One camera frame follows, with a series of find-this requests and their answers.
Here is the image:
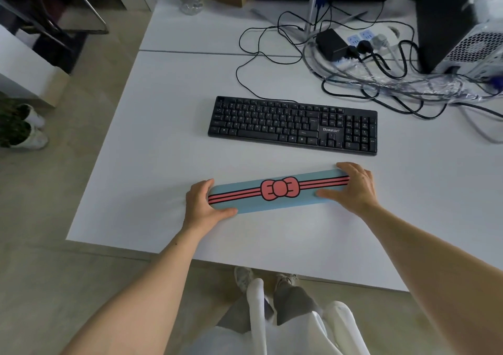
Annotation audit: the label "person's left hand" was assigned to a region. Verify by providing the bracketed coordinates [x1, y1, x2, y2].
[182, 179, 239, 234]

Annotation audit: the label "person's right hand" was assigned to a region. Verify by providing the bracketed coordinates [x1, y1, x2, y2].
[315, 162, 382, 218]

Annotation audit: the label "blue wrist rest with pink bow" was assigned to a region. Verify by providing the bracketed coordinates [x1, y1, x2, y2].
[207, 169, 350, 214]

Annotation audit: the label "person's right forearm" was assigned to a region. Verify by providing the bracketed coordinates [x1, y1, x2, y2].
[361, 205, 503, 355]

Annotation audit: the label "person's left forearm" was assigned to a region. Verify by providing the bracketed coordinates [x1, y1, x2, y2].
[59, 225, 199, 355]

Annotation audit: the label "person's left shoe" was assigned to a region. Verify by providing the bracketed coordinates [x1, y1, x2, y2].
[234, 266, 255, 293]

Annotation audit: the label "person's shoe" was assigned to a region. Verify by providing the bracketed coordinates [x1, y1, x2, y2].
[234, 266, 255, 293]
[275, 273, 299, 290]

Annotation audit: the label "black computer keyboard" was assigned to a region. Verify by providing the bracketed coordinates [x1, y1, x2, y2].
[207, 95, 378, 157]

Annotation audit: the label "person's right shoe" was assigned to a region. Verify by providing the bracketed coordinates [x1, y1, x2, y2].
[275, 273, 299, 290]

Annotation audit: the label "person's grey trousers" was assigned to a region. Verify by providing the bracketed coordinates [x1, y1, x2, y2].
[217, 284, 324, 334]

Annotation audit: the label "white power strip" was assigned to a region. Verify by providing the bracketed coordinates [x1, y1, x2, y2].
[331, 29, 400, 71]

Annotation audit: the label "black power adapter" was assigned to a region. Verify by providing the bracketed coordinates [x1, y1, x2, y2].
[315, 28, 349, 62]

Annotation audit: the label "silver monitor stand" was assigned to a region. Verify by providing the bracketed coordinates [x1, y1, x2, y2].
[250, 0, 369, 45]

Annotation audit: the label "white plant pot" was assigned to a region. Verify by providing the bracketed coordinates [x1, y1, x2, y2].
[11, 127, 50, 149]
[16, 104, 46, 128]

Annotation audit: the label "black computer tower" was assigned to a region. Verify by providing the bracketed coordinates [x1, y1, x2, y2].
[415, 0, 503, 81]

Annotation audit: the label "green potted plant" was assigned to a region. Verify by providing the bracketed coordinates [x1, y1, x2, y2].
[0, 98, 32, 149]

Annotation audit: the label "bundle of tangled cables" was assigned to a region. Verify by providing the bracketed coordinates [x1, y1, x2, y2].
[303, 36, 503, 145]

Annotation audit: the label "black keyboard cable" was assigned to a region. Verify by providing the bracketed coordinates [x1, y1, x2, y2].
[236, 11, 315, 104]

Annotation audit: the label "black metal frame stand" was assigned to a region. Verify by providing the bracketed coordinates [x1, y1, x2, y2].
[0, 0, 110, 50]

